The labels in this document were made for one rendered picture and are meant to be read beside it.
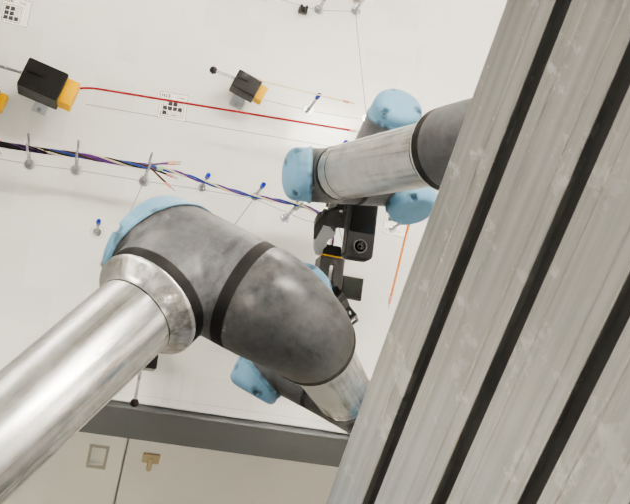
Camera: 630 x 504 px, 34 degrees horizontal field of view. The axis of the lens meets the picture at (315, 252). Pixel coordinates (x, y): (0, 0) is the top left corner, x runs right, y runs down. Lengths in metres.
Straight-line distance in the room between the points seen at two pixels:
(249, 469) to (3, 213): 0.61
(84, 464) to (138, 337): 0.93
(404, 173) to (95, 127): 0.78
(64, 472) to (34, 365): 0.99
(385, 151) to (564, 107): 0.82
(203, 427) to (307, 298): 0.79
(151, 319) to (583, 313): 0.64
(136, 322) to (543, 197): 0.61
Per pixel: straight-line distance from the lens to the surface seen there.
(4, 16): 1.91
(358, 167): 1.28
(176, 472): 1.90
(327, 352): 1.05
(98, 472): 1.90
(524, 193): 0.43
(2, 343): 1.76
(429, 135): 1.12
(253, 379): 1.41
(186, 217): 1.05
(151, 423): 1.77
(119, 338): 0.96
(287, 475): 1.91
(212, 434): 1.78
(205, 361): 1.77
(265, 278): 1.00
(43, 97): 1.75
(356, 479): 0.55
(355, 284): 1.84
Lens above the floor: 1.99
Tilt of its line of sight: 29 degrees down
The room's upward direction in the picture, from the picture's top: 17 degrees clockwise
